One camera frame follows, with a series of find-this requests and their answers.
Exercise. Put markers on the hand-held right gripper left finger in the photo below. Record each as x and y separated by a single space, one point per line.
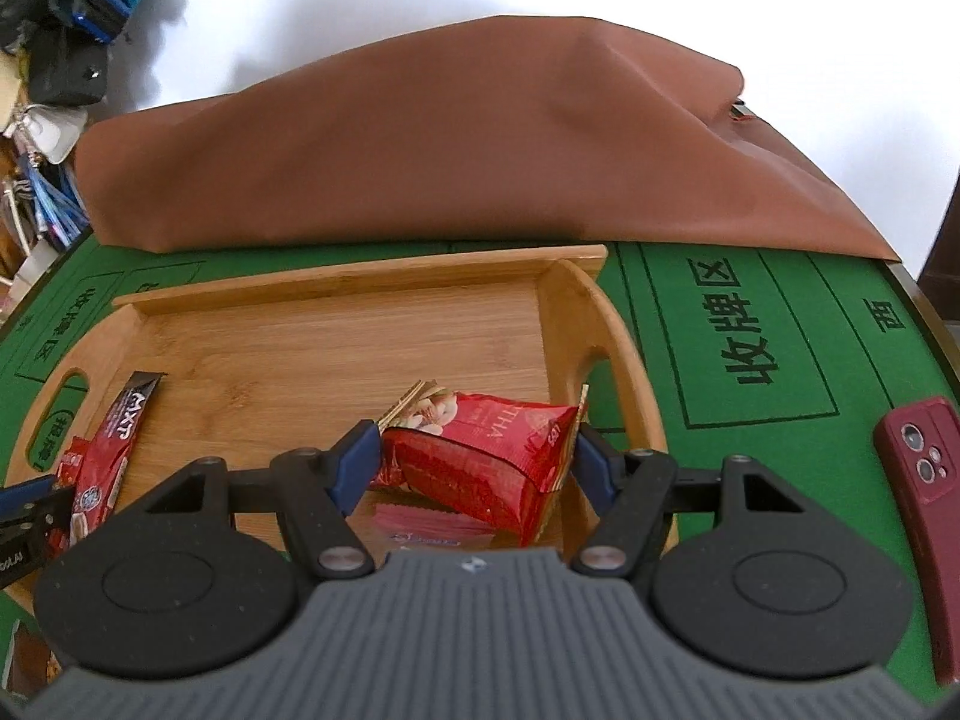
352 465

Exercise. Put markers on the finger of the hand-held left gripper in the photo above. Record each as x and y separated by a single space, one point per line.
30 510

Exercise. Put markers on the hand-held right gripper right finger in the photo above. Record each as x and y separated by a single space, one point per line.
596 465

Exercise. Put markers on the pink striped snack packet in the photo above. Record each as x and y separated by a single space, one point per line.
427 521

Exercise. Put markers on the red nut packet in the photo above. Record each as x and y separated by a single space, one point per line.
465 457

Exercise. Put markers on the dark red coffee stick packet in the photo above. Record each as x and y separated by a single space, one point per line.
120 435

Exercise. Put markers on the wooden tray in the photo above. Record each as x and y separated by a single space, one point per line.
337 345

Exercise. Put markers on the dark red phone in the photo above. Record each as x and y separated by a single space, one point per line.
930 525

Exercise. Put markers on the brown leather cloth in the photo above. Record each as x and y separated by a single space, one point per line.
487 142

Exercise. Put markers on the dark wooden furniture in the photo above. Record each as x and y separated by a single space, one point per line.
943 255

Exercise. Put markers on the black bag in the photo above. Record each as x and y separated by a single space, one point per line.
67 75

